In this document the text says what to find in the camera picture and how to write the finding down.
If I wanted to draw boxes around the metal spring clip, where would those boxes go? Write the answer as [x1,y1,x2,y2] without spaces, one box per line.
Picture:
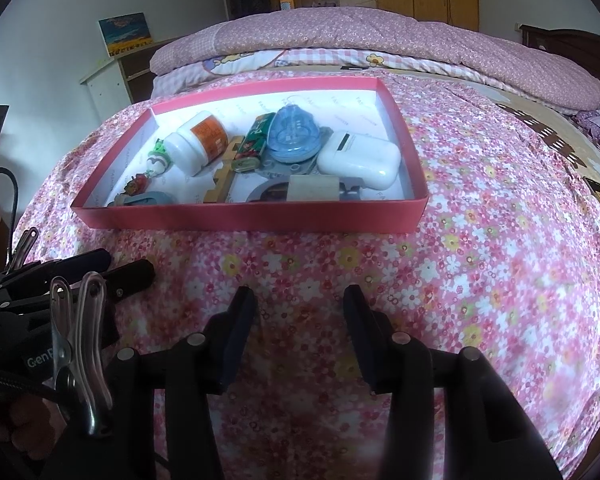
[49,271,115,438]

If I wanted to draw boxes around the folded pink floral quilt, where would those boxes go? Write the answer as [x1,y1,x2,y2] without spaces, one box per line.
[149,6,600,111]

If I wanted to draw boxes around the white bottle with orange label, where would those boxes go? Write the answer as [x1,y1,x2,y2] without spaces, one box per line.
[164,112,229,177]

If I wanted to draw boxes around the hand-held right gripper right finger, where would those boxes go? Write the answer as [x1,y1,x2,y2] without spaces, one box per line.
[342,284,563,480]

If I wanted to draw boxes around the blue and yellow painting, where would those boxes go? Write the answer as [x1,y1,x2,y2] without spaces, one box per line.
[98,11,155,58]

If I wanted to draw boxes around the grey plastic plate with holes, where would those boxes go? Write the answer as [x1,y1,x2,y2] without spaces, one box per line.
[260,127,336,178]

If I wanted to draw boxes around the red plastic charm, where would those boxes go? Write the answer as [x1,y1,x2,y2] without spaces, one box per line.
[122,172,148,196]

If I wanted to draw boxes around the beige wooden block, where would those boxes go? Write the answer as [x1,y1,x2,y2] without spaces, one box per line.
[287,174,342,202]

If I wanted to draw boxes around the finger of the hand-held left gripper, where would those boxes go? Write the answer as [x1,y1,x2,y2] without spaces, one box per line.
[10,259,157,313]
[0,247,113,302]

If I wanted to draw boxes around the person's left hand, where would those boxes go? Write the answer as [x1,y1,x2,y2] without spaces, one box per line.
[0,392,68,461]

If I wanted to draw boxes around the white earbud case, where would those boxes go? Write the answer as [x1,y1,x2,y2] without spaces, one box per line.
[316,130,401,191]

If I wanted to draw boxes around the black braided cable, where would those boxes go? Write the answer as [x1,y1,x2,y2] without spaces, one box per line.
[0,166,22,246]
[0,366,81,411]

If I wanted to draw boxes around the white open shelf unit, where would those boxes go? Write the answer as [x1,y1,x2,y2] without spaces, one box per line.
[78,35,181,121]

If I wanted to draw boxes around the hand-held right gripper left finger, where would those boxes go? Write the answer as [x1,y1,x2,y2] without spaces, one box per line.
[111,285,258,480]

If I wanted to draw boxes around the notched wooden bar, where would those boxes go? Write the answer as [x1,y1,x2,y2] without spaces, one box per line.
[202,135,246,205]

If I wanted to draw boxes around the pink cardboard box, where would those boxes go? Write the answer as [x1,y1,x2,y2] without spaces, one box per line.
[70,74,429,235]

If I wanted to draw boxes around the dark flat device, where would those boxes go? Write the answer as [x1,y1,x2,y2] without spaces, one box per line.
[581,176,600,213]

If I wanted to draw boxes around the light blue tube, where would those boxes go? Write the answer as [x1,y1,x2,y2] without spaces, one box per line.
[106,190,175,207]

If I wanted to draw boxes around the green and white toy figure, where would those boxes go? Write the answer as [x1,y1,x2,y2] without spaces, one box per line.
[147,137,173,179]

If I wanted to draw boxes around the green lighter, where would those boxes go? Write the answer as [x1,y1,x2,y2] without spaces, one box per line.
[231,113,277,174]

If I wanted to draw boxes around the blue translucent plastic case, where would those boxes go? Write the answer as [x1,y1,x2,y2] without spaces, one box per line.
[269,104,327,163]

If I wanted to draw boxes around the dark wooden headboard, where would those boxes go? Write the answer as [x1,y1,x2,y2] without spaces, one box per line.
[519,24,600,111]

